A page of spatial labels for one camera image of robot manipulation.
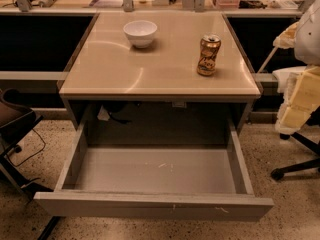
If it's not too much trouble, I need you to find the grey top drawer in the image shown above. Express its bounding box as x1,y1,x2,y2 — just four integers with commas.
35,120,274,221

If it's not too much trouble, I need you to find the black office chair right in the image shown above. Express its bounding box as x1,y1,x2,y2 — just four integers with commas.
270,107,320,182

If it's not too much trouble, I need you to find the white ceramic bowl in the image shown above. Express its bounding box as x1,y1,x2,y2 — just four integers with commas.
123,20,158,48

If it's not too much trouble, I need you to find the crumpled gold soda can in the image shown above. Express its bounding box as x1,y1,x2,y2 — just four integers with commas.
197,33,221,76

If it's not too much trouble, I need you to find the white seat cushion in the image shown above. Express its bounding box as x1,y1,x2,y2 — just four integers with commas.
272,66,305,93

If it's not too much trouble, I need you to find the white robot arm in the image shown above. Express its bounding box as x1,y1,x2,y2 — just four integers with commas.
273,0,320,135

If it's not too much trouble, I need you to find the black floor cable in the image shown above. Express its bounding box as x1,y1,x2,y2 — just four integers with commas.
6,127,47,168

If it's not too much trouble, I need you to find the dark chair left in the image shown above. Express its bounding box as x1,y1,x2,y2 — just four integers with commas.
0,89,51,200

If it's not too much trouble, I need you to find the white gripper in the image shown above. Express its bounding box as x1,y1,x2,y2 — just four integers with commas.
273,22,320,135

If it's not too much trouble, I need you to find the grey cabinet with beige top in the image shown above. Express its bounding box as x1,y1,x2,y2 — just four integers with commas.
56,11,264,135

